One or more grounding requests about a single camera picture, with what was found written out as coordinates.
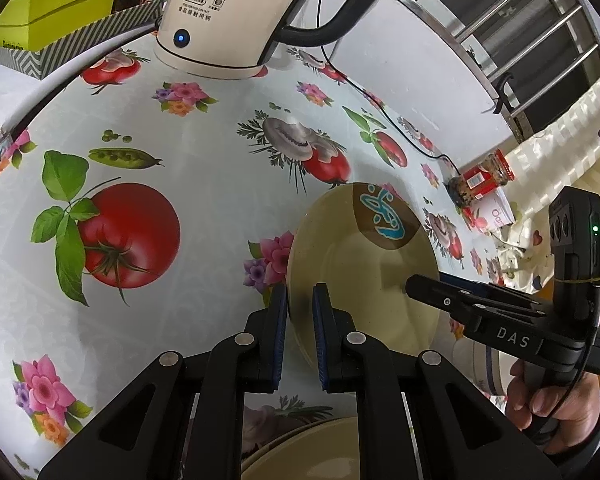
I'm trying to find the metal window grille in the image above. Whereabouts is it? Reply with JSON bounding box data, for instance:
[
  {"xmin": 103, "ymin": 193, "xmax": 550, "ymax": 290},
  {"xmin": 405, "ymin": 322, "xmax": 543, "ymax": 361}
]
[{"xmin": 415, "ymin": 0, "xmax": 600, "ymax": 138}]

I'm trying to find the chevron pattern box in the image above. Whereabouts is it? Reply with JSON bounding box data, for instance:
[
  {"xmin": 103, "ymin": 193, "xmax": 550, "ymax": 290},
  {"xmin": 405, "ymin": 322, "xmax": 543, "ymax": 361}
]
[{"xmin": 0, "ymin": 0, "xmax": 164, "ymax": 80}]

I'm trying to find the floral vegetable tablecloth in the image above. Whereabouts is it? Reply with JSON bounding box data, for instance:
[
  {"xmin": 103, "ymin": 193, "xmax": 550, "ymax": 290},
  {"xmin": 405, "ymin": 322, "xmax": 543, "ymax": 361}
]
[{"xmin": 0, "ymin": 36, "xmax": 503, "ymax": 479}]

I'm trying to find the cream electric kettle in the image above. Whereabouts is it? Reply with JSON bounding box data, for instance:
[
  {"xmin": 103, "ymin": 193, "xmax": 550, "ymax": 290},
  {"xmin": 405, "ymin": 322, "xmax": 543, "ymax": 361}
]
[{"xmin": 155, "ymin": 0, "xmax": 376, "ymax": 80}]

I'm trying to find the person's right hand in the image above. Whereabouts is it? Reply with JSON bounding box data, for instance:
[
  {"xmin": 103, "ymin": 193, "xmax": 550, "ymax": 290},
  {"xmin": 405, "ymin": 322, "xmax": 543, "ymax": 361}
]
[{"xmin": 505, "ymin": 361, "xmax": 600, "ymax": 455}]

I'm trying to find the black kettle power cable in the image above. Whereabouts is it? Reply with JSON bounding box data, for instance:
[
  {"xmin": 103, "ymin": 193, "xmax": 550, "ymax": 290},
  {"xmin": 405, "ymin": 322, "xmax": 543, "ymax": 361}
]
[{"xmin": 315, "ymin": 0, "xmax": 462, "ymax": 172}]

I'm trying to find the white yogurt cup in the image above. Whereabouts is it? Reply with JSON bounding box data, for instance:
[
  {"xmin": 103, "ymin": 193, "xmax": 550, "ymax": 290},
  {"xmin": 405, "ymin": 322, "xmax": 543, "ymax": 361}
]
[{"xmin": 471, "ymin": 188, "xmax": 515, "ymax": 233}]

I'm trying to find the red lid sauce jar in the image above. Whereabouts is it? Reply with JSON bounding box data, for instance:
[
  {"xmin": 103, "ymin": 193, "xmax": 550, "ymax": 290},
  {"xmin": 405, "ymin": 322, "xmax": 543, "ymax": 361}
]
[{"xmin": 445, "ymin": 150, "xmax": 515, "ymax": 208}]

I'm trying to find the beige plate brown patch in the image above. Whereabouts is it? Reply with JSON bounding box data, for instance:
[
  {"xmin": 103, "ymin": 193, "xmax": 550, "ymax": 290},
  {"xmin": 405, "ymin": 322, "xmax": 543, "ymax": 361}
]
[{"xmin": 287, "ymin": 182, "xmax": 440, "ymax": 365}]

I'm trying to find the green box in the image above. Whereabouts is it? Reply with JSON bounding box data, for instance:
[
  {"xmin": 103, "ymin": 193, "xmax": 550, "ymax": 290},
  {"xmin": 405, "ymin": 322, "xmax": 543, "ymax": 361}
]
[{"xmin": 0, "ymin": 0, "xmax": 114, "ymax": 52}]

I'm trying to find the cream heart pattern curtain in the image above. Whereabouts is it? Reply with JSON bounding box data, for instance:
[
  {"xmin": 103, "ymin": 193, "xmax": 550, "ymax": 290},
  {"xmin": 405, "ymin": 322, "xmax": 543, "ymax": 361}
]
[{"xmin": 496, "ymin": 78, "xmax": 600, "ymax": 294}]

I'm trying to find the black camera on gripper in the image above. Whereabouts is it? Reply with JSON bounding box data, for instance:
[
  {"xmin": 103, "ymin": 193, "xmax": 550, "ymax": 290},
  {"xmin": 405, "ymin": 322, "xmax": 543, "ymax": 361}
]
[{"xmin": 548, "ymin": 186, "xmax": 600, "ymax": 342}]

